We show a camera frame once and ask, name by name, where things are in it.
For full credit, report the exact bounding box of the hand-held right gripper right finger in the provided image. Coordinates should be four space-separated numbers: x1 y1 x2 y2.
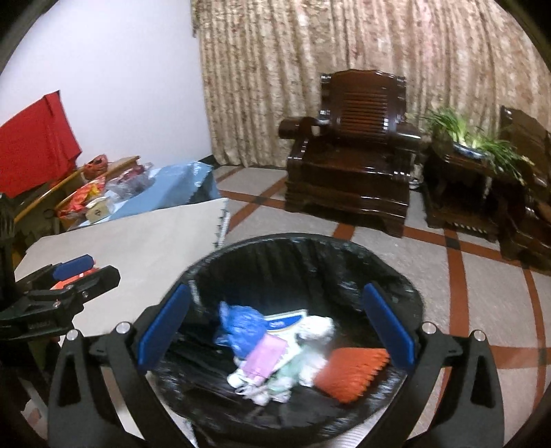
362 282 505 448

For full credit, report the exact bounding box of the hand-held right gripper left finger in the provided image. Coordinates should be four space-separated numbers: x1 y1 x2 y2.
46 282 192 448

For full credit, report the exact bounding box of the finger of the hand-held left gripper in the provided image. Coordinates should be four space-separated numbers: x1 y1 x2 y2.
17 266 121 322
15 255 95 296

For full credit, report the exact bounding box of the small orange corrugated sheet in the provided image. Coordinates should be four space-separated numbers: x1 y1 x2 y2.
49 269 102 292

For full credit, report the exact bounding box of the large orange corrugated sheet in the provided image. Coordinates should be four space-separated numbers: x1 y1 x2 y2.
313 347 392 404

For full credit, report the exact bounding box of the white tissue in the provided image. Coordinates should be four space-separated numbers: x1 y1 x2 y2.
297 316 336 385
227 373 276 406

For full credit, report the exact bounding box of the blue plastic bag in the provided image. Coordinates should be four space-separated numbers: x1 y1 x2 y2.
214 302 270 358

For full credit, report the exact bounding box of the pink sheet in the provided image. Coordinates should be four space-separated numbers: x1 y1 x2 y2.
243 334 289 382

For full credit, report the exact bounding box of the white and blue cardboard box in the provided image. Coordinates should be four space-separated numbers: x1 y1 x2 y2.
262 308 311 341

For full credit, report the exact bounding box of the bin with black liner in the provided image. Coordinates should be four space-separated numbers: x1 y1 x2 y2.
146 233 427 448

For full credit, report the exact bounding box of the mint green rubber glove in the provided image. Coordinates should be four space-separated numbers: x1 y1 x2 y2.
269 357 303 402

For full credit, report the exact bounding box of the beige box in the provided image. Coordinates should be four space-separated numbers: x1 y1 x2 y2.
85 202 113 223

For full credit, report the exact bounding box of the red packet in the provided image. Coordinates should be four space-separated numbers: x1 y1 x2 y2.
83 155 108 179

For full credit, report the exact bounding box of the clear bag of red snacks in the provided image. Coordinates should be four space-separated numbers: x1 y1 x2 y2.
107 164 156 196

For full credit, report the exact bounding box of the red cloth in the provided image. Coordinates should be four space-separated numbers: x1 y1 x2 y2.
0 91 82 199

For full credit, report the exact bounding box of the blue tablecloth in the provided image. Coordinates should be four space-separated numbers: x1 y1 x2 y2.
71 160 219 231

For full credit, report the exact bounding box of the dark wooden side table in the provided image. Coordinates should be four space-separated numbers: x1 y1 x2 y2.
422 142 530 244

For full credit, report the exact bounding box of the dark wooden armchair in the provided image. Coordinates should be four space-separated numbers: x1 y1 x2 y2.
491 105 551 276
278 69 425 237

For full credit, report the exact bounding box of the potted green plant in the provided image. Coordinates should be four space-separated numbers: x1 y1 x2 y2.
424 108 534 184

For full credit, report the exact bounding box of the beige patterned curtain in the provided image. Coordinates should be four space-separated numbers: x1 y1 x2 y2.
190 0 551 169

